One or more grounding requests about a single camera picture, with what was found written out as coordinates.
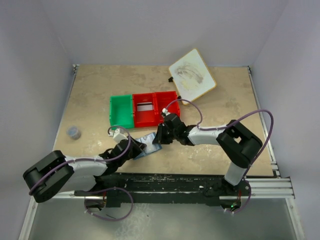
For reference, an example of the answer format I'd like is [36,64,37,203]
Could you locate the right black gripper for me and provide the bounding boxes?
[152,124,178,146]

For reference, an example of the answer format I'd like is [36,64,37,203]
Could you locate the blue card holder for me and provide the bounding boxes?
[133,132,162,160]

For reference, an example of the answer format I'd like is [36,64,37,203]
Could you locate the white credit card magnetic stripe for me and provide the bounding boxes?
[136,102,154,112]

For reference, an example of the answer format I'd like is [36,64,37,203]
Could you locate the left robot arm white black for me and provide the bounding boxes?
[22,137,147,203]

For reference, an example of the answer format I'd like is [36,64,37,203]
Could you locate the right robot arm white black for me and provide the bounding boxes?
[152,113,263,196]

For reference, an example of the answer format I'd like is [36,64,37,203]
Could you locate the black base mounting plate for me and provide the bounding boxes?
[74,172,251,208]

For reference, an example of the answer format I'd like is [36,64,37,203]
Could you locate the red double plastic bin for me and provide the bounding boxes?
[132,91,178,128]

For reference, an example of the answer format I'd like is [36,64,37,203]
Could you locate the green plastic bin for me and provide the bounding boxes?
[109,94,134,129]

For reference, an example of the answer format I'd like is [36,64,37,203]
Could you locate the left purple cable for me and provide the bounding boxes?
[28,126,135,222]

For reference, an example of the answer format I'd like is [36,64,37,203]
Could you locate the purple cable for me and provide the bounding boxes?
[28,126,135,222]
[162,99,275,216]

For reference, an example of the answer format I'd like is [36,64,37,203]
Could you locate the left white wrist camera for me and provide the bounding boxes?
[107,127,128,144]

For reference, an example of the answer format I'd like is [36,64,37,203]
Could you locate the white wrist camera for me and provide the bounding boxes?
[107,127,128,144]
[161,108,170,118]

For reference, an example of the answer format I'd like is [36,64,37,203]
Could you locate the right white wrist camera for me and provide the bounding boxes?
[161,108,170,118]

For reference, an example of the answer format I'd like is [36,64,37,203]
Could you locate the white board wooden frame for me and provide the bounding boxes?
[168,48,217,105]

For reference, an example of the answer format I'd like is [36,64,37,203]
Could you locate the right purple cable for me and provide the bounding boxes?
[162,99,275,216]

